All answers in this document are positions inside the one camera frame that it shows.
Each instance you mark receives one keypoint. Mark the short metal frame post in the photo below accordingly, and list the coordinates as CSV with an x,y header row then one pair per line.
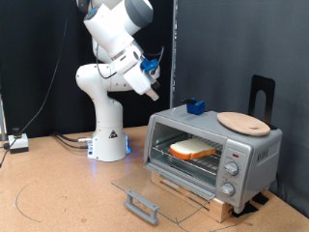
x,y
2,119

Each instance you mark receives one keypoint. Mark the slatted wooden block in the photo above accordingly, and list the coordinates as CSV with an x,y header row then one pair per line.
x,y
222,209

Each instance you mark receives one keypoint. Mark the blue spatula grip block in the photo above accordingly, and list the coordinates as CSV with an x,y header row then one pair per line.
x,y
197,108

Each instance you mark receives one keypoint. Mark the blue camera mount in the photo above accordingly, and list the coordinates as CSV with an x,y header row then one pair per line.
x,y
149,64

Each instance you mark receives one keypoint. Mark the round wooden cutting board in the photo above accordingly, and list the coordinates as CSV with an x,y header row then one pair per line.
x,y
244,124

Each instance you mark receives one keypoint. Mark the black backdrop curtain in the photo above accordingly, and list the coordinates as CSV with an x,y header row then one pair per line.
x,y
32,48

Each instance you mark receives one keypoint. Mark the black foam pad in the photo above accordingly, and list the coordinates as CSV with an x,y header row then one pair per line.
x,y
246,209
261,198

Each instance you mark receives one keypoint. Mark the tall metal pole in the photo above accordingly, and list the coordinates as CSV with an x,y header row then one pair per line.
x,y
174,48

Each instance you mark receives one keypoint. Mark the silver toaster oven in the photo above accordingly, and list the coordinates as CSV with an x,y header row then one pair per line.
x,y
257,154

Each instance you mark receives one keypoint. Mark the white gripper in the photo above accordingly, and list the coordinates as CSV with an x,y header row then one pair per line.
x,y
136,75

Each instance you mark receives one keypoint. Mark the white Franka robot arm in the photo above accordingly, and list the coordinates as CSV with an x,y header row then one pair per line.
x,y
106,129

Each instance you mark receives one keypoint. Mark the white emergency stop box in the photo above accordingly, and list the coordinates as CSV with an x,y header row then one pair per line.
x,y
18,141

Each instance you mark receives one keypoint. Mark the white bread slice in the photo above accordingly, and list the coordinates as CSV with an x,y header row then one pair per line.
x,y
191,148

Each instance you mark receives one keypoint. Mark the silver oven knob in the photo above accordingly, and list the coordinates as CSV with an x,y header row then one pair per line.
x,y
227,189
231,168

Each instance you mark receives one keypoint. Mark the black metal bookend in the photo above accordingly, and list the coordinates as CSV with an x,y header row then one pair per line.
x,y
256,83

